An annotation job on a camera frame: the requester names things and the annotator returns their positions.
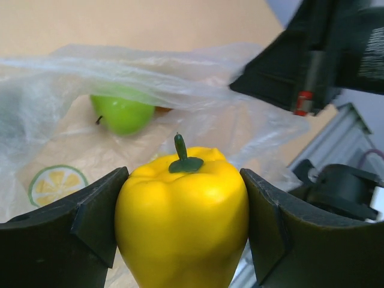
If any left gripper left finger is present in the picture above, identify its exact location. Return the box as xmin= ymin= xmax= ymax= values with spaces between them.
xmin=1 ymin=167 xmax=128 ymax=287

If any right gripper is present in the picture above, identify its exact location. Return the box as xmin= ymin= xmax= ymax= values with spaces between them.
xmin=229 ymin=1 xmax=383 ymax=116

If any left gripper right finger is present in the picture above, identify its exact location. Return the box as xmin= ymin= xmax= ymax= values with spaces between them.
xmin=241 ymin=169 xmax=383 ymax=287

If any yellow fruit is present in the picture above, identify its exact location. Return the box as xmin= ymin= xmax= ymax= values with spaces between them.
xmin=115 ymin=134 xmax=249 ymax=287

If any clear plastic bag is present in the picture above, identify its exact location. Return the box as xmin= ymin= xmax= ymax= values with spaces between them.
xmin=1 ymin=44 xmax=308 ymax=287

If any green fruit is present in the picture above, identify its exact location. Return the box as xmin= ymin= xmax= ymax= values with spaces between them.
xmin=90 ymin=86 xmax=155 ymax=136

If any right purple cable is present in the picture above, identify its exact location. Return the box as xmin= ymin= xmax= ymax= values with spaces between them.
xmin=358 ymin=148 xmax=384 ymax=169

